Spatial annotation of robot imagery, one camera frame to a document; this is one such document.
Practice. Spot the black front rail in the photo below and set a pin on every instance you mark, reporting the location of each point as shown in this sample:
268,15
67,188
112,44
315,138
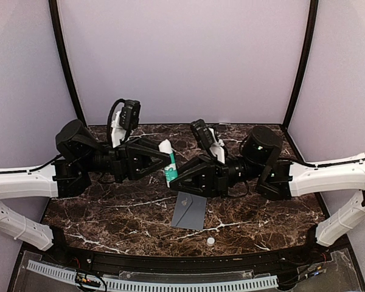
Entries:
281,261

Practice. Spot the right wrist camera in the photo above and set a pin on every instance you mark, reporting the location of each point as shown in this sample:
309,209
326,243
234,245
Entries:
208,140

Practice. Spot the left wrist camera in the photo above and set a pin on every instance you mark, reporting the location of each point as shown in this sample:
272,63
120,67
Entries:
122,119

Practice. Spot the grey envelope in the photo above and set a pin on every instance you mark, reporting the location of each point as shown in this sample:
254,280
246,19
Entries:
189,212

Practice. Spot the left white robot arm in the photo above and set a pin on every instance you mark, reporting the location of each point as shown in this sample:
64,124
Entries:
68,175

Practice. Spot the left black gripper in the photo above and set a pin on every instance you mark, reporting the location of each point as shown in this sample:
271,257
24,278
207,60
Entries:
131,159

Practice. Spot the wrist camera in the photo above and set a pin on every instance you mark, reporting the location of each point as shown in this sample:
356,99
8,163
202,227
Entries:
122,119
208,140

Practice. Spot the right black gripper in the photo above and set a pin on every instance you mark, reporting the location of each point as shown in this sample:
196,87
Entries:
216,178

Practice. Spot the white glue stick cap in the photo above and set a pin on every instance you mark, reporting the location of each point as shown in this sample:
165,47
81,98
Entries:
210,241

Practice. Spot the white slotted cable duct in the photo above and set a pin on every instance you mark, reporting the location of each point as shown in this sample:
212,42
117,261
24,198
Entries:
152,282

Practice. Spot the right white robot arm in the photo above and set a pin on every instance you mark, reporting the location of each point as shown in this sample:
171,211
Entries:
278,178

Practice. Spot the black frame post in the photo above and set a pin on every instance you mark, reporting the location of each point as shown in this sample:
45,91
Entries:
302,66
64,60

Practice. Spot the right black frame post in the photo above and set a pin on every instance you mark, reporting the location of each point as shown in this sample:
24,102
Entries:
302,66

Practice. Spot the green white glue stick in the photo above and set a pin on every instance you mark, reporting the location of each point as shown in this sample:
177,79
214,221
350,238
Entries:
170,170

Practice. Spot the left black frame post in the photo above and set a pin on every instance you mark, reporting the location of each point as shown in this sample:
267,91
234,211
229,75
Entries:
64,60

